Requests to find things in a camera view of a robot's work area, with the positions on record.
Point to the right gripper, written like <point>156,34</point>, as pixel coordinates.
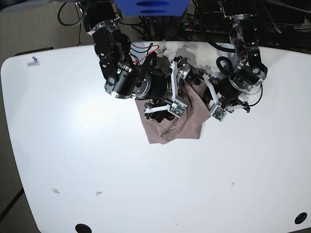
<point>163,89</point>

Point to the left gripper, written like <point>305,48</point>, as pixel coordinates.
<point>226,92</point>

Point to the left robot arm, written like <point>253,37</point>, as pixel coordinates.
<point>241,27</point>

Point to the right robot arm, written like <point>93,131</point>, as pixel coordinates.
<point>122,71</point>

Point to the black power strip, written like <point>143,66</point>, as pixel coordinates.
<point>193,27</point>

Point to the small white sticker label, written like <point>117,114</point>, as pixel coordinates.
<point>34,62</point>

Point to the black table grommet right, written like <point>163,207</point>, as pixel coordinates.
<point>300,218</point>

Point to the black table grommet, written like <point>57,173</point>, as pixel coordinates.
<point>82,228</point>
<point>300,218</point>

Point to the black table grommet left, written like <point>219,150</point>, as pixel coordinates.
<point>82,228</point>

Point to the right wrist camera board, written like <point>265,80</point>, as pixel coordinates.
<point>177,108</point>

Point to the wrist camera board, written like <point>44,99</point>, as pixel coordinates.
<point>177,108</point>
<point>218,112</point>

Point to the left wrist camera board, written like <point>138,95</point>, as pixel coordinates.
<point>218,112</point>

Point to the blue plastic mount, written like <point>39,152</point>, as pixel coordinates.
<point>153,7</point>

